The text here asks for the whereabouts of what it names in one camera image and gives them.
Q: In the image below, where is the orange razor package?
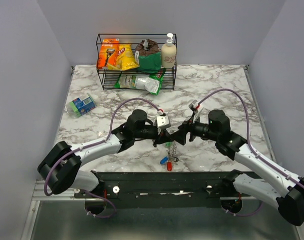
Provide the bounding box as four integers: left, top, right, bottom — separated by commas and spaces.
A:
96, 38, 119, 70

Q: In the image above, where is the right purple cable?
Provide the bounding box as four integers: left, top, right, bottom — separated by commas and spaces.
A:
195, 88, 304, 217

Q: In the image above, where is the aluminium frame rail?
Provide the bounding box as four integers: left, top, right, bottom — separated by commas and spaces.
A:
31, 178, 87, 201

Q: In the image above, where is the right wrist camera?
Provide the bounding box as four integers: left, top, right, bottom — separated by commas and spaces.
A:
189, 99, 204, 123

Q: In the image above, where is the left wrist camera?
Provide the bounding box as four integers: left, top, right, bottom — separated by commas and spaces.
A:
154, 115, 171, 130

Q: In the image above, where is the red key tag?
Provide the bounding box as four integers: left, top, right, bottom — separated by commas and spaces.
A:
167, 161, 172, 172

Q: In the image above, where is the green white snack bag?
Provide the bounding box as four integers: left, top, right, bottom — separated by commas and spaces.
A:
114, 68, 166, 95

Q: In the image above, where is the green key tag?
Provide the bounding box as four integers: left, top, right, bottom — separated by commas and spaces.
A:
165, 142, 172, 148

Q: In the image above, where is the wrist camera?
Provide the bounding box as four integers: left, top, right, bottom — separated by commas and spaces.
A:
154, 115, 171, 130
189, 99, 204, 123

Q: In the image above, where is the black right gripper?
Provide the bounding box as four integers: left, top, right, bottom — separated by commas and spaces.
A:
169, 112, 219, 146

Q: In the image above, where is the yellow chips bag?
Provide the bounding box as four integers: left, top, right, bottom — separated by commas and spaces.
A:
107, 44, 139, 71

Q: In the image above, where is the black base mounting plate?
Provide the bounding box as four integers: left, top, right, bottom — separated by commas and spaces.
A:
74, 171, 284, 210

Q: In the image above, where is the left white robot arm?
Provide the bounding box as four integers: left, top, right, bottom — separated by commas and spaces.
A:
37, 109, 171, 198

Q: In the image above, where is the blue key tag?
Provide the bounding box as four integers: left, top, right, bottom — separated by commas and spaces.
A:
160, 156, 169, 165

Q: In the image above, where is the cream lotion pump bottle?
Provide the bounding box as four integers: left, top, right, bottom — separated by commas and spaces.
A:
161, 33, 176, 69

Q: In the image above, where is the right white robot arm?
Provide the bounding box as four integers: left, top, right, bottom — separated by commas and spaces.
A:
172, 109, 304, 226

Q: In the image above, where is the blue green small box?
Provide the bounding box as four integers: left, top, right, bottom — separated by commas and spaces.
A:
66, 93, 96, 118

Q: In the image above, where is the green brown coffee bag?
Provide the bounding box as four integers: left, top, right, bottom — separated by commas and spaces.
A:
134, 39, 161, 74

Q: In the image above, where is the black wire shelf rack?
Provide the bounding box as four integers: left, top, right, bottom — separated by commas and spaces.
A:
96, 33, 177, 90

